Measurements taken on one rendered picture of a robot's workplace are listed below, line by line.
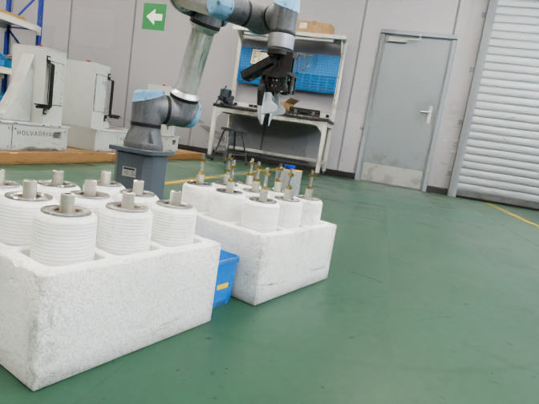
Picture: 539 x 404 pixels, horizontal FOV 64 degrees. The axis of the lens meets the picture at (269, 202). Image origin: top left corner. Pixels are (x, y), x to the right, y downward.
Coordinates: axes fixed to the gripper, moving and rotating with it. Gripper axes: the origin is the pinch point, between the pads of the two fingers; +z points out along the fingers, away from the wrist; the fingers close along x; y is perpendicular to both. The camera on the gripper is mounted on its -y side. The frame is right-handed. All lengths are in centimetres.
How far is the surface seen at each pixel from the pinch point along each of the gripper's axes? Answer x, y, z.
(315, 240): 3.7, 21.3, 32.1
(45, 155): 84, -209, 41
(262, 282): -20.2, 17.5, 40.6
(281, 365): -43, 35, 46
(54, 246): -71, 5, 26
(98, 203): -55, -3, 22
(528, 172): 541, 112, -1
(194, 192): -14.2, -10.8, 23.4
